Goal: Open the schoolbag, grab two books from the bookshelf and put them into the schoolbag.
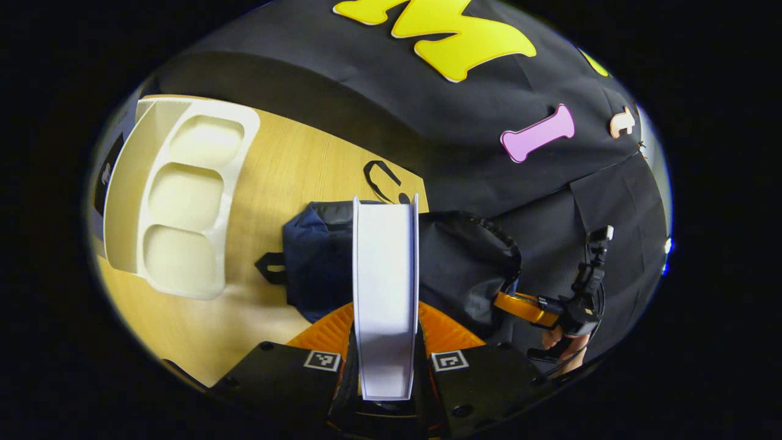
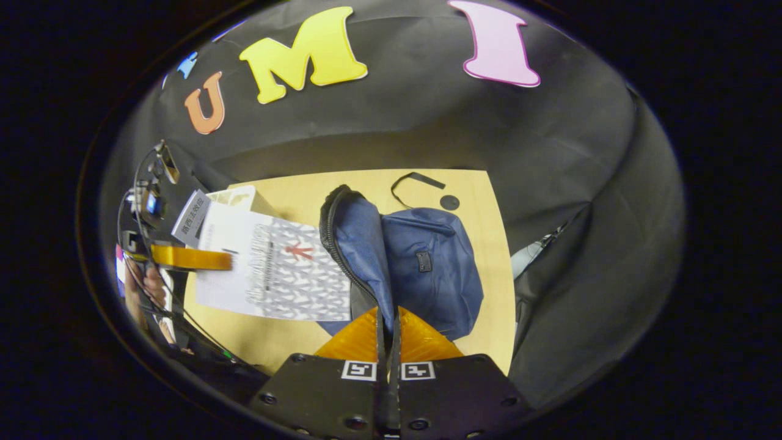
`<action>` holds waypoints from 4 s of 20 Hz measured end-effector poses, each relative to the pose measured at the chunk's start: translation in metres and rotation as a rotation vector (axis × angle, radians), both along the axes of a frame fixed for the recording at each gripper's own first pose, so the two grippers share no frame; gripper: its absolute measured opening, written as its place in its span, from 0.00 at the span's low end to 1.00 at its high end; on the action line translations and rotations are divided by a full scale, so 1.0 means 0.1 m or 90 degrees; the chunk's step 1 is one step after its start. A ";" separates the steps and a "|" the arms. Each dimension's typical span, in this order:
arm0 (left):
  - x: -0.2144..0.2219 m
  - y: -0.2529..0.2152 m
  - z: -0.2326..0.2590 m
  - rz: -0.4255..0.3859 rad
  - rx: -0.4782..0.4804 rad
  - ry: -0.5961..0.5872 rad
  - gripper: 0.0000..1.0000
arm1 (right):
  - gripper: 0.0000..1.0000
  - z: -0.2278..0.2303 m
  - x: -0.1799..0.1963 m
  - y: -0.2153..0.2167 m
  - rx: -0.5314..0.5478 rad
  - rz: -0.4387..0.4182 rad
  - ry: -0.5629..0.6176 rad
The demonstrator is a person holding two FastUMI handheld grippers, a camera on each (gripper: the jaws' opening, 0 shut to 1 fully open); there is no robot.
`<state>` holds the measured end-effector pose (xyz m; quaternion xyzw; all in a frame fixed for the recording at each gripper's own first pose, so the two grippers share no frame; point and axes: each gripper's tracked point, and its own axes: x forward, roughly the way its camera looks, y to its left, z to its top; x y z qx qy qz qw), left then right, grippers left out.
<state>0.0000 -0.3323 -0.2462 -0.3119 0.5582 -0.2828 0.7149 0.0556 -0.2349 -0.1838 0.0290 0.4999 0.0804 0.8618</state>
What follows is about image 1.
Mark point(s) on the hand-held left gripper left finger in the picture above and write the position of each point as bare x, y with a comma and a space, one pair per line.
275, 379

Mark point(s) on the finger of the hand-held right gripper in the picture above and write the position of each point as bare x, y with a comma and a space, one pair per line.
519, 305

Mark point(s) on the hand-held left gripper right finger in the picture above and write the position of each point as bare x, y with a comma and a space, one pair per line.
489, 385

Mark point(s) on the blue schoolbag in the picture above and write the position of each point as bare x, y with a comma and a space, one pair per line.
464, 269

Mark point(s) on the white bookshelf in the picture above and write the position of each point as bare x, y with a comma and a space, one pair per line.
183, 195

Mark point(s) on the black table grommet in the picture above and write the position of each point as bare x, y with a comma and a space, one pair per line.
404, 198

